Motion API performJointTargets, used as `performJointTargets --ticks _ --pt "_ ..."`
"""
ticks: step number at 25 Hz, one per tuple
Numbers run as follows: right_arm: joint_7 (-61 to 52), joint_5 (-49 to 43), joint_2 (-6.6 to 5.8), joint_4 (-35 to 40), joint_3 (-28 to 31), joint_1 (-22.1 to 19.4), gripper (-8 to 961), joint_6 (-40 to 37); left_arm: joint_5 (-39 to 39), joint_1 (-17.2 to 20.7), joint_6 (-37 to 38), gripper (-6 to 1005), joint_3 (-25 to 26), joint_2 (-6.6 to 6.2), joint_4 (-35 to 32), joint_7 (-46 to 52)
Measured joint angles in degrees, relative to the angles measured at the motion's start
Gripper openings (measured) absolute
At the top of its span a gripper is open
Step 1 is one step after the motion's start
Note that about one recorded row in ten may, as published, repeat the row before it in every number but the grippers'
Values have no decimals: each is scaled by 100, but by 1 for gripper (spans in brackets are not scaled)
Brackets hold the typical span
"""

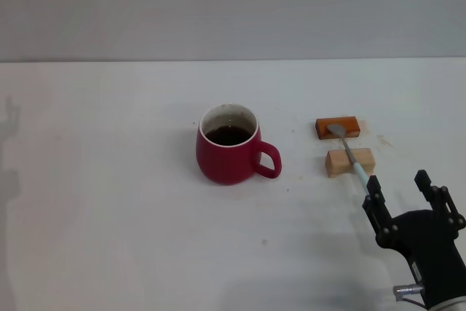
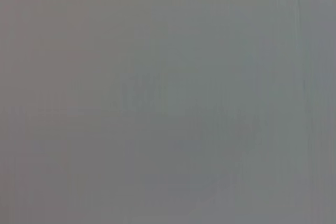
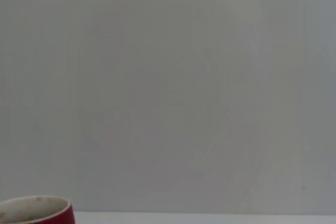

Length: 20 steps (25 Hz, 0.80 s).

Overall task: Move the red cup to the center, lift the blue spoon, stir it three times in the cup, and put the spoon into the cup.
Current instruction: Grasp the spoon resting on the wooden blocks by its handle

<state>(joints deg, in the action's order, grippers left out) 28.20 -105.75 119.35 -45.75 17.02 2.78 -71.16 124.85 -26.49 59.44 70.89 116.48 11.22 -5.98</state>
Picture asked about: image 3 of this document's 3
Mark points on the red ceramic mug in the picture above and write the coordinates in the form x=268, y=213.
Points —
x=67, y=214

